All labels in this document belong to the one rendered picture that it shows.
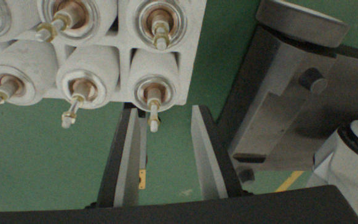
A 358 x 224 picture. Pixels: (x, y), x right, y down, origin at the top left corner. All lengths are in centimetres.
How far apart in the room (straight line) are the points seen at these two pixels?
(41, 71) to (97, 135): 46
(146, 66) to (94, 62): 8
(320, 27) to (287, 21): 6
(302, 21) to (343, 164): 31
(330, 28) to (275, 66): 12
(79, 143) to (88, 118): 15
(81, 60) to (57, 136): 55
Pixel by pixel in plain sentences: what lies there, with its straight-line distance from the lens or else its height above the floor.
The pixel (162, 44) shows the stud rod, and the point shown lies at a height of 34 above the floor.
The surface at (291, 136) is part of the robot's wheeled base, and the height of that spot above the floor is 17.
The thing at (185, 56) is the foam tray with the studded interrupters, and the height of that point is 18.
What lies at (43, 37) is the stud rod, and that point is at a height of 34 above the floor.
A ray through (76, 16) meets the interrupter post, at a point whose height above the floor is 26.
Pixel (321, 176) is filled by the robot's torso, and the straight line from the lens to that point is 62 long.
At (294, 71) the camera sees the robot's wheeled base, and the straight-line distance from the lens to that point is 46.
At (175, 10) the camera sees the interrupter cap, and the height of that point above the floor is 25.
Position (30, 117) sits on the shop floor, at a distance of 83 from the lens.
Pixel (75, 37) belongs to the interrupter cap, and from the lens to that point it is 32.
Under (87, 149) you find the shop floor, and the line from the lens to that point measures 88.
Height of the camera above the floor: 53
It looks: 50 degrees down
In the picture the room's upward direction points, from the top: 171 degrees clockwise
